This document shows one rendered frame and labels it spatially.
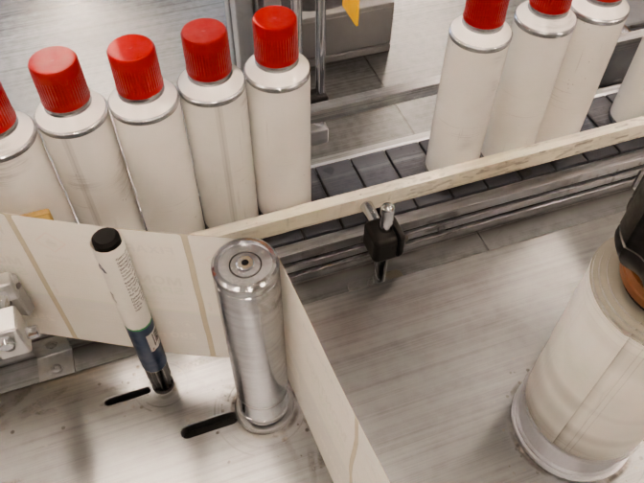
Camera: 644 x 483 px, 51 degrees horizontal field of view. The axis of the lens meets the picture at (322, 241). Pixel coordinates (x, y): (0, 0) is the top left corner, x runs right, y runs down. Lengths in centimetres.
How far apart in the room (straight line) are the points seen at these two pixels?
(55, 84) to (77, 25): 52
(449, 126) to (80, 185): 32
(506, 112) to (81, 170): 38
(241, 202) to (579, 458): 33
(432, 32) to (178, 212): 51
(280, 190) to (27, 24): 54
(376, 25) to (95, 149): 47
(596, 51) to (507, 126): 10
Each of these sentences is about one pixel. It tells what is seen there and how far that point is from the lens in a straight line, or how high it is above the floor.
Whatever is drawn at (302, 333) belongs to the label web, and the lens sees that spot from 38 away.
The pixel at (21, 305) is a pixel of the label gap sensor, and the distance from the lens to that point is 50.
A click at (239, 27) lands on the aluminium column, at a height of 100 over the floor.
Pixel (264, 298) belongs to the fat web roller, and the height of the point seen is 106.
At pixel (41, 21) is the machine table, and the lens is 103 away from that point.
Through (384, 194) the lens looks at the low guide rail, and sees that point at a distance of 61.
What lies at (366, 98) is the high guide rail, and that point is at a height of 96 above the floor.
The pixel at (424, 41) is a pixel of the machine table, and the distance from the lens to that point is 94.
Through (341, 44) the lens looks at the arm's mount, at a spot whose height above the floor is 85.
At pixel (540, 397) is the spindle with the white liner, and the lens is 49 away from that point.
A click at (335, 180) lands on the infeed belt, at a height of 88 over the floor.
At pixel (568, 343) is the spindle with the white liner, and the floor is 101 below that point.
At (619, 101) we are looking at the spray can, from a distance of 78.
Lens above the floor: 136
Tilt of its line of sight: 52 degrees down
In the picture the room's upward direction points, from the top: 1 degrees clockwise
